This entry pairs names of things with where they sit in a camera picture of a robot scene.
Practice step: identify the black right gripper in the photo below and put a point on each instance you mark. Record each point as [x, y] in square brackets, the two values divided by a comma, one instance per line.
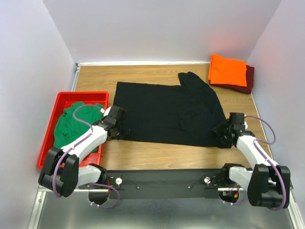
[221, 140]

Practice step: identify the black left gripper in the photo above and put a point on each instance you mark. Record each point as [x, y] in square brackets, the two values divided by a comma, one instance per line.
[125, 130]

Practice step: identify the black t shirt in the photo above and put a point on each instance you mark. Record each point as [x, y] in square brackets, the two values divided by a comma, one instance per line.
[184, 114]

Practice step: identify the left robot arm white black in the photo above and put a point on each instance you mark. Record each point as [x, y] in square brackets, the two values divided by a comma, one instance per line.
[61, 172]

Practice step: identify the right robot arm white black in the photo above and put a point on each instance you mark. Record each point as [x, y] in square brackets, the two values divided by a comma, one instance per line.
[267, 184]

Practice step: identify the green crumpled t shirt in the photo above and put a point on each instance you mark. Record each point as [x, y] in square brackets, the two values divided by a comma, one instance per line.
[68, 129]

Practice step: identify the red plastic tray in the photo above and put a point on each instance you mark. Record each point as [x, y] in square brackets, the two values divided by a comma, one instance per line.
[65, 100]

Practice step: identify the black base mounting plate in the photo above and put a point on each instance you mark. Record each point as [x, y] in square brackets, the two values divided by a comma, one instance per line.
[165, 184]

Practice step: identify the orange folded t shirt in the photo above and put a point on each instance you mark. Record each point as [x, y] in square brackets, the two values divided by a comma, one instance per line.
[227, 71]

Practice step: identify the dark red folded t shirt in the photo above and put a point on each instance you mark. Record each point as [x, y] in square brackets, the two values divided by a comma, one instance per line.
[241, 89]

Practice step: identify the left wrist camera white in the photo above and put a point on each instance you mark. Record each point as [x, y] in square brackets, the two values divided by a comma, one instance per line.
[105, 111]

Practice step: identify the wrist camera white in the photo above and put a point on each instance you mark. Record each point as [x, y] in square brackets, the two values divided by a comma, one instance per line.
[246, 125]
[105, 111]

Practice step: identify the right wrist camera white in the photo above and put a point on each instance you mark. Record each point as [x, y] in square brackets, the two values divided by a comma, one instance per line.
[246, 125]

